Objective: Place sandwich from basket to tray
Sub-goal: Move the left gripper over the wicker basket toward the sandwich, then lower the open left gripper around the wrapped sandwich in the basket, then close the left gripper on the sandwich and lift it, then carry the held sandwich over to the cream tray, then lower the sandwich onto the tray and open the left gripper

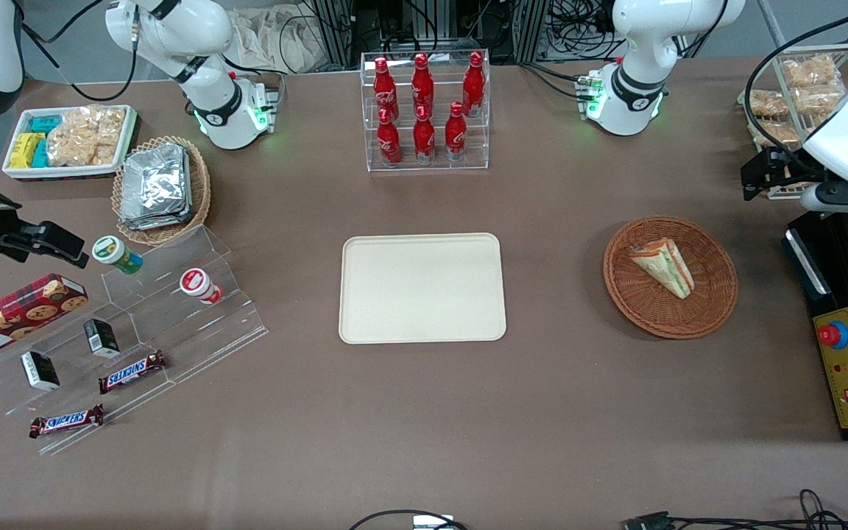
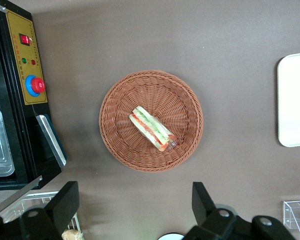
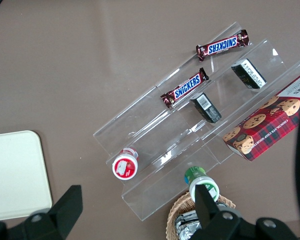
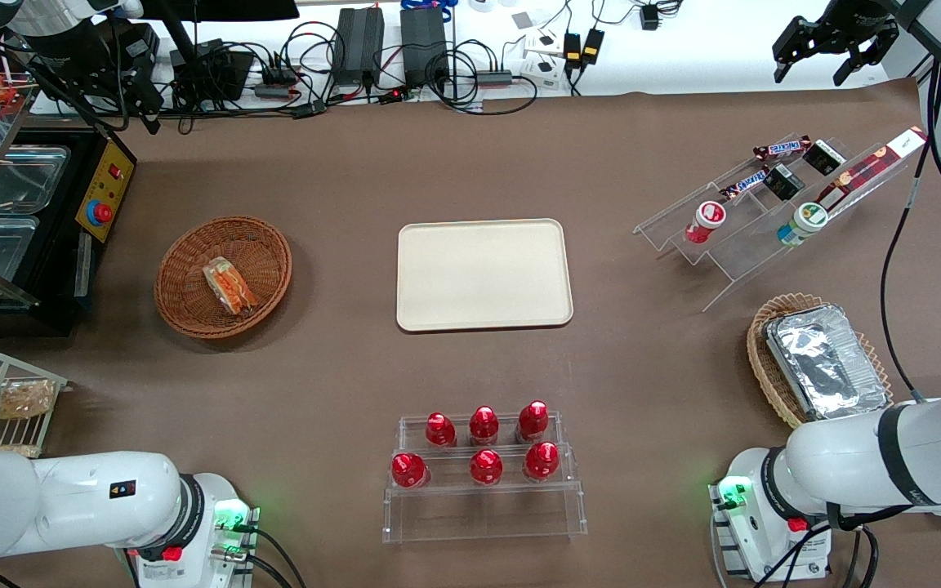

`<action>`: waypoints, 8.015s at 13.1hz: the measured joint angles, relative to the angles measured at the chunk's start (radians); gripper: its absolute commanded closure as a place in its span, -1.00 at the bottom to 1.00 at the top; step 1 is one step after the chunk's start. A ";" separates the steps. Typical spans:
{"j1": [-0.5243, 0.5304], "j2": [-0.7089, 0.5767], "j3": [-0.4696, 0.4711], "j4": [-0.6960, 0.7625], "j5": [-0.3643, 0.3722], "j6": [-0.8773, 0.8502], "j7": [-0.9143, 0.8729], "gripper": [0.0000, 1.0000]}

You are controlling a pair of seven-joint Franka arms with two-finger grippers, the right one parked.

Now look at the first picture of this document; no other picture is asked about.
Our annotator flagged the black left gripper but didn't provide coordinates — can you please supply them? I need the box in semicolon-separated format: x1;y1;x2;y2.
741;146;834;202

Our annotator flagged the triangle sandwich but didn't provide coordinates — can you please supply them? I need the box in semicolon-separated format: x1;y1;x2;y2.
628;237;695;300

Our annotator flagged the white rectangular snack tray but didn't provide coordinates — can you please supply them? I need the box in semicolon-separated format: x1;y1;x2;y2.
2;105;138;181

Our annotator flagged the round brown wicker basket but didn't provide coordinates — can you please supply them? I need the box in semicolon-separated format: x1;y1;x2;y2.
604;216;739;340

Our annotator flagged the oval tan wicker basket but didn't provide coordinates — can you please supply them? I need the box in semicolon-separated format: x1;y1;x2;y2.
112;135;212;247

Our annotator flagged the beige plastic serving tray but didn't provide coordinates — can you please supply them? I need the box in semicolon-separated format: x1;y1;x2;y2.
339;233;507;345

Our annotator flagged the clear bag of crackers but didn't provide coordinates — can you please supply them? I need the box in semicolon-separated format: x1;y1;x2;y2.
46;105;127;167
752;119;800;148
746;88;789;119
792;85;848;119
781;55;841;89

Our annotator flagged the red tartan cookie box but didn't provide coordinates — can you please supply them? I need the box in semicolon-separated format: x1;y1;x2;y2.
0;273;89;363

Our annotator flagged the green yogurt cup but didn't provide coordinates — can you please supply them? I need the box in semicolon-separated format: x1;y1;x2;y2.
92;235;144;275

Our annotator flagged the yellow snack packet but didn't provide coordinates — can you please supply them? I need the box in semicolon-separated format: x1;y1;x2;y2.
9;132;45;169

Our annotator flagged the small black carton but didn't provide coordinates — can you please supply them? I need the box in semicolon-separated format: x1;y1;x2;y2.
84;317;121;359
21;350;61;392

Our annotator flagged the silver foil packet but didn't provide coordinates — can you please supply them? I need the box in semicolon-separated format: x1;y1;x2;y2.
119;206;194;231
122;144;191;220

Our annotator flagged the black machine with yellow panel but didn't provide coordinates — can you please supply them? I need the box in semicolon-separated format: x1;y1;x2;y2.
783;210;848;442

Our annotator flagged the brown Snickers bar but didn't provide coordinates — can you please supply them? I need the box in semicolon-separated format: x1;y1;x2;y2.
29;403;105;439
98;350;168;395

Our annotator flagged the red yogurt cup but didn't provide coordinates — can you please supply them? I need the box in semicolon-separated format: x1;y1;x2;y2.
179;268;223;305

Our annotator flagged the red cola bottle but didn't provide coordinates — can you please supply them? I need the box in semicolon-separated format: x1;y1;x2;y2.
445;102;467;162
373;57;400;122
462;51;486;119
411;52;435;119
377;108;403;168
413;105;437;164

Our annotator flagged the beige crumpled cloth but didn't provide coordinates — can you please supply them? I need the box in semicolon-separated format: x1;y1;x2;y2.
229;6;323;74

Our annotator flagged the clear acrylic bottle rack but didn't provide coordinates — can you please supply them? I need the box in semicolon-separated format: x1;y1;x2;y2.
360;50;491;173

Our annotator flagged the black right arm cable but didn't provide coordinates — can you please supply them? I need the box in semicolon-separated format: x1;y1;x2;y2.
19;0;139;102

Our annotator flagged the black arm base cable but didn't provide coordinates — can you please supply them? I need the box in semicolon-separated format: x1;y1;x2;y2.
518;59;596;101

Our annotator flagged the black cable bundle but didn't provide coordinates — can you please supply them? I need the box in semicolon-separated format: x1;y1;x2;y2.
542;0;625;61

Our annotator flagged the aluminium frame rack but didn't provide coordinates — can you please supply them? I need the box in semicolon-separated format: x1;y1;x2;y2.
305;0;551;68

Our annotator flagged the black cable with connector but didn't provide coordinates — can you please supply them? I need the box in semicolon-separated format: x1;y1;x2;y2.
621;488;848;530

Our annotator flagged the black table cable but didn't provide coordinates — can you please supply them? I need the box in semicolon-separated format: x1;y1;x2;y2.
349;509;470;530

